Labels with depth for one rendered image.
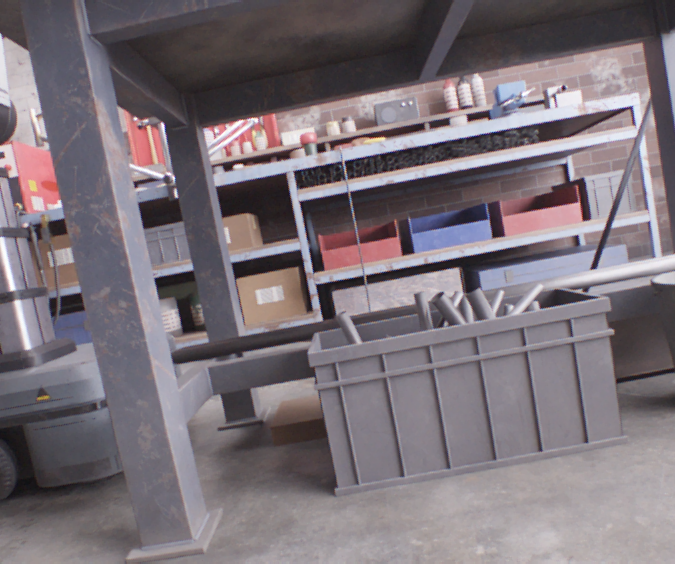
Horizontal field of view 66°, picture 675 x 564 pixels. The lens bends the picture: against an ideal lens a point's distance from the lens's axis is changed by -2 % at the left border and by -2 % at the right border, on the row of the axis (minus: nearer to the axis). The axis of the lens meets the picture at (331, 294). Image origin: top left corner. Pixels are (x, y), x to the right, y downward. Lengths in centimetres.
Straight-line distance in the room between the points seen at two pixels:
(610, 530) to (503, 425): 24
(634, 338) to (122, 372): 100
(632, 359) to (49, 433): 121
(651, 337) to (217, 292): 99
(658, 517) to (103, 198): 83
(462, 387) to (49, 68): 76
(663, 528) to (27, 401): 109
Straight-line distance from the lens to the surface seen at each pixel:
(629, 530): 76
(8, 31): 106
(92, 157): 82
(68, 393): 118
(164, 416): 81
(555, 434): 94
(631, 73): 375
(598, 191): 272
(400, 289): 247
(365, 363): 85
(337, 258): 244
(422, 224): 291
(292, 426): 117
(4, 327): 145
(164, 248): 260
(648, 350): 129
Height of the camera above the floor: 39
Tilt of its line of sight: 5 degrees down
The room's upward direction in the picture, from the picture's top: 11 degrees counter-clockwise
